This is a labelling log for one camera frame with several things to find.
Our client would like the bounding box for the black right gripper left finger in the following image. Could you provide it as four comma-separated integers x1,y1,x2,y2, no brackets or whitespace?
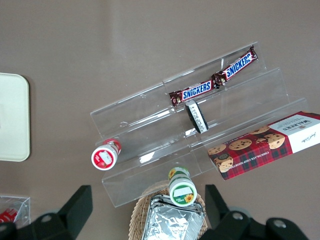
0,185,94,240

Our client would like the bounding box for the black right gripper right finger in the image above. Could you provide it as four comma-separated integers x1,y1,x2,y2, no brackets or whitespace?
197,184,314,240

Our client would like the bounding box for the foil wrapped sandwich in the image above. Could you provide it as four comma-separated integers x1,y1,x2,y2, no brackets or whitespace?
142,194,204,240

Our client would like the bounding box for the wicker basket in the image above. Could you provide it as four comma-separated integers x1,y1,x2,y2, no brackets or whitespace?
128,181,210,240

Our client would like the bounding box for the cream plastic tray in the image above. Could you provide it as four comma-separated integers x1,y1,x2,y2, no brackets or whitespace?
0,72,31,163

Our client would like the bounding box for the clear acrylic box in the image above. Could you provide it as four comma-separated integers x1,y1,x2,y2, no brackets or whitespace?
0,195,31,230

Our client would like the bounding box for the green lid sunflower bottle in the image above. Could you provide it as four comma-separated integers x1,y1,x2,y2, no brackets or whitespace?
167,166,198,207

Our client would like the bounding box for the red soda can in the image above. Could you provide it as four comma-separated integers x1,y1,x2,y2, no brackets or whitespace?
0,207,19,224

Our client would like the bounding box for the red lid yogurt bottle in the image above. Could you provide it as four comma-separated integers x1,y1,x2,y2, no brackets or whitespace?
90,138,123,171

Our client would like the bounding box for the Walkers tartan cookie box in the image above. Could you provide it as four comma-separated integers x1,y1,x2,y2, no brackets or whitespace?
207,110,320,181

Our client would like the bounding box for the black and white snack pack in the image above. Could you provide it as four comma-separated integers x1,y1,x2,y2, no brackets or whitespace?
184,99,210,135

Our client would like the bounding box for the clear acrylic tiered stand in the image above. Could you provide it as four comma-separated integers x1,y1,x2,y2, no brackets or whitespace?
89,41,310,208

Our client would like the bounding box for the Snickers chocolate bar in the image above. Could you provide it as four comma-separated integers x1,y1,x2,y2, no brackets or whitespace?
211,44,259,87
168,79,216,108

